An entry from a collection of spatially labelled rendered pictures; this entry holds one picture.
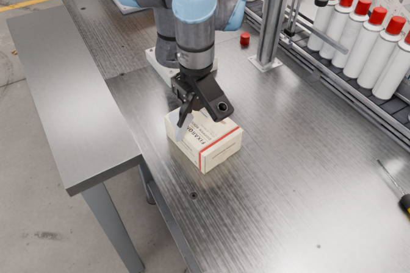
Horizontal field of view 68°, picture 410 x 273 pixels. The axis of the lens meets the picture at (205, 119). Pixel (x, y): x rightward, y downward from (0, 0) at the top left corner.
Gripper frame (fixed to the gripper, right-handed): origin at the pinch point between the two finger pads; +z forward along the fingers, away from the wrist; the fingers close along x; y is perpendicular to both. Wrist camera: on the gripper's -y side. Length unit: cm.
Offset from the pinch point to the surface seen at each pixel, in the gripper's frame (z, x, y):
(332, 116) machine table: 5.2, -34.3, -16.0
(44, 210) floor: 88, 50, 67
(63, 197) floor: 88, 40, 68
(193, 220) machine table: 5.1, 15.0, -15.4
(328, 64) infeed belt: 0.3, -46.8, -3.9
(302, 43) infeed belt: 0, -49, 8
